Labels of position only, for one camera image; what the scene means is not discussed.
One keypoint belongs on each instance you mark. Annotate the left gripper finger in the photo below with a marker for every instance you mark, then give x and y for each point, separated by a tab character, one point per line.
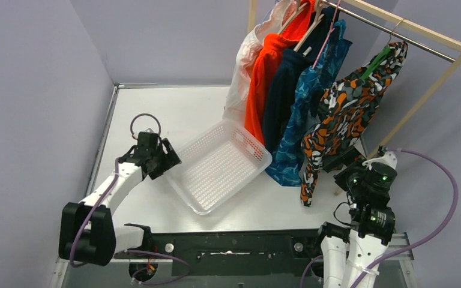
159	167
171	158

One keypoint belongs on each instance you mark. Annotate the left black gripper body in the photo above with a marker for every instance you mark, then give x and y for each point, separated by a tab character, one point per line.
166	159

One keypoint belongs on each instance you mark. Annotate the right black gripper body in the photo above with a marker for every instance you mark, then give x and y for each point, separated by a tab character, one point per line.
351	158

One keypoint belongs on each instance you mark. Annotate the white plastic basket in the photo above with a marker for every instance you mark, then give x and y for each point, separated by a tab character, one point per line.
216	165

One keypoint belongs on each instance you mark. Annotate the camouflage orange black shorts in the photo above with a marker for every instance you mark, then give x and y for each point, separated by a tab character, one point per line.
345	110

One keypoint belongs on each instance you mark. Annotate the green hanger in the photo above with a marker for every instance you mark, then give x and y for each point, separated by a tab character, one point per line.
376	61

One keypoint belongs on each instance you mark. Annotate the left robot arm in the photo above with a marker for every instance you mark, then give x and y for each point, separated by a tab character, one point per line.
88	234

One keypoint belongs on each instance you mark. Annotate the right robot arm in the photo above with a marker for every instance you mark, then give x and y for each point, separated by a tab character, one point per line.
349	251

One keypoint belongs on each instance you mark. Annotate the blue patterned shorts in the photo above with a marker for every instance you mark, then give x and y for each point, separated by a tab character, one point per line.
288	158

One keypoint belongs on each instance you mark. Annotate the pink hanger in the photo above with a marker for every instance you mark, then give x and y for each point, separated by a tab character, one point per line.
330	30

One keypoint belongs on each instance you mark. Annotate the white shorts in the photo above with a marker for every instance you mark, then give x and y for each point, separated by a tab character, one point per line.
253	43

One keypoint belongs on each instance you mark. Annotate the wooden hanger navy shorts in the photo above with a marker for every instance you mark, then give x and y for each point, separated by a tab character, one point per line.
318	18

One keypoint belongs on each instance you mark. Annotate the wooden hanger orange shorts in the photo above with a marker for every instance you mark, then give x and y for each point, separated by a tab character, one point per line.
300	5

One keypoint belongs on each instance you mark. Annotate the metal rack rod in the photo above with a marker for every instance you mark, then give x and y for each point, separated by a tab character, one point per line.
389	31

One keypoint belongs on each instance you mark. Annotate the wooden clothes rack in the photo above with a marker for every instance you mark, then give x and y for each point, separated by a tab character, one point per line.
423	112

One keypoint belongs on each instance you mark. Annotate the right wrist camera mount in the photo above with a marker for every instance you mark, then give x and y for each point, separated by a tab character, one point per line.
384	156

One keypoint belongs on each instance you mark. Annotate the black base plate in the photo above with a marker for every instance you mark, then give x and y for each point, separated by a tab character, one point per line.
242	253

